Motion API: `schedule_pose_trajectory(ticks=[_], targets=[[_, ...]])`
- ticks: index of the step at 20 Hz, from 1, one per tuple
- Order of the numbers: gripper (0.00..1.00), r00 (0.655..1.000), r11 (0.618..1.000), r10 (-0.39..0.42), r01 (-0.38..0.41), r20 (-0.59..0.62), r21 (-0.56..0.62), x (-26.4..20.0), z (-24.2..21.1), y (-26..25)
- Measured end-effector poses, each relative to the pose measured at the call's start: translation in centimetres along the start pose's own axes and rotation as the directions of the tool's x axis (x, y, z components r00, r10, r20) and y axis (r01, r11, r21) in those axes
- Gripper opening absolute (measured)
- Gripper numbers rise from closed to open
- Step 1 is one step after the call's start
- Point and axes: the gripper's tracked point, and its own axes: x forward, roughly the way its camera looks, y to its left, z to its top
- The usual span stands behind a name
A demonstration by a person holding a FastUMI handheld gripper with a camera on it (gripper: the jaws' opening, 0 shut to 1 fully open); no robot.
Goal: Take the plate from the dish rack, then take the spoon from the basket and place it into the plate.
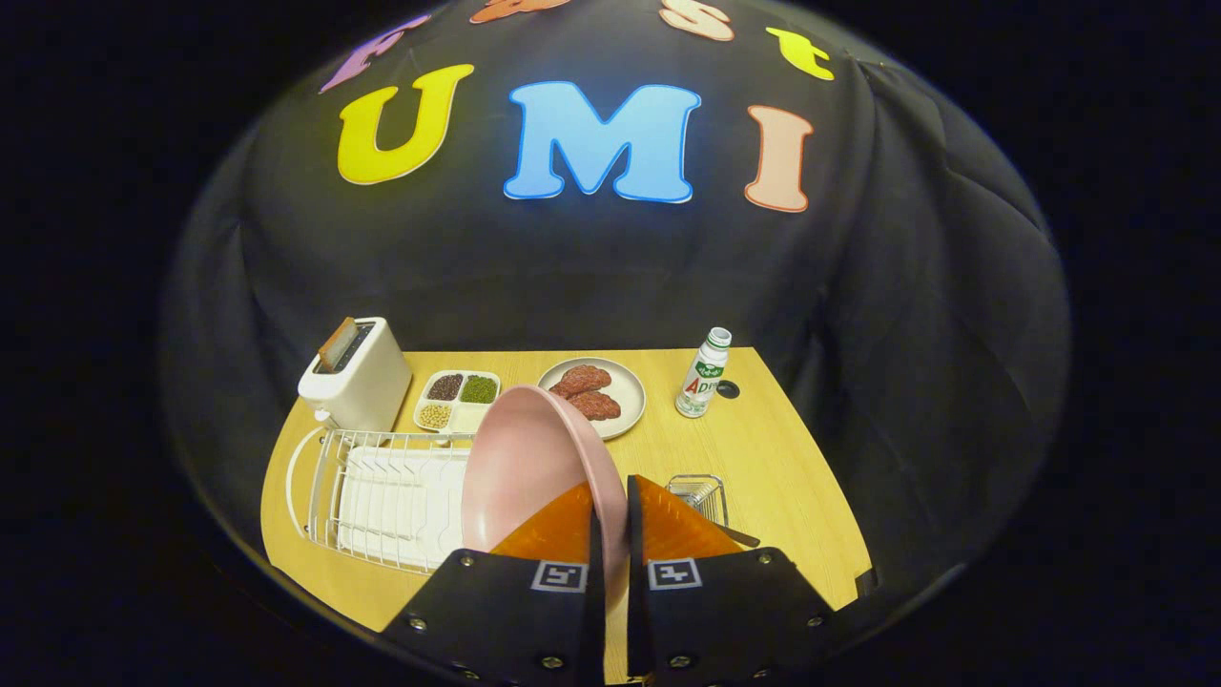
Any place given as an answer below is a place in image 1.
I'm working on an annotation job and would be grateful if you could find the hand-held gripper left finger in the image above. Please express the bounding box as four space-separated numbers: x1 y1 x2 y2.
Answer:
380 480 608 687

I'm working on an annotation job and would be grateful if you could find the black backdrop cloth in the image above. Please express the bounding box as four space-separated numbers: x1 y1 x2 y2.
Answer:
157 0 1074 612

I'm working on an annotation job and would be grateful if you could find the beige plate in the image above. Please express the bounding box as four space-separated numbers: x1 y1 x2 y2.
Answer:
537 357 647 441

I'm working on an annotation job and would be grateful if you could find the brown toast slice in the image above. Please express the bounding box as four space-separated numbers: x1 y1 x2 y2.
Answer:
317 317 358 373

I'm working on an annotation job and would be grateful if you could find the white wire dish rack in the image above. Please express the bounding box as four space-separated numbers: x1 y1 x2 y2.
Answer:
284 425 478 575

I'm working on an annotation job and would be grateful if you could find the white green-label drink bottle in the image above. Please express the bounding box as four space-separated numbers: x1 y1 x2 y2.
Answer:
674 327 733 419

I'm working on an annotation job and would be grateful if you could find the white ribbed drip tray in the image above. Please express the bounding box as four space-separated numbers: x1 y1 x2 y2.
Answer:
336 447 473 572

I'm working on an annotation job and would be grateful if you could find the white toaster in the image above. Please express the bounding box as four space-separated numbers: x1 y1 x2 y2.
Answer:
298 317 414 433

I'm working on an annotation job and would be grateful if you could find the white divided bean tray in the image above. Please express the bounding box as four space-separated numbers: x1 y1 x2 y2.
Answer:
413 369 502 435

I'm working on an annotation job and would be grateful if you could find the red meat piece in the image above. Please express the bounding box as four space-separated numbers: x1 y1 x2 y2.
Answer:
569 389 622 422
550 364 612 400

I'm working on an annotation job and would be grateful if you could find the pink plate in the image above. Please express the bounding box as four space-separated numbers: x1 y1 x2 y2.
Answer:
461 385 631 612

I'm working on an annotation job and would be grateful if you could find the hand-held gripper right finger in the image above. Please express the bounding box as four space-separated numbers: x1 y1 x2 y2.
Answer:
625 474 842 687

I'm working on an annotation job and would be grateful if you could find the metal wire basket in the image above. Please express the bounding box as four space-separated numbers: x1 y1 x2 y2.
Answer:
665 474 731 531

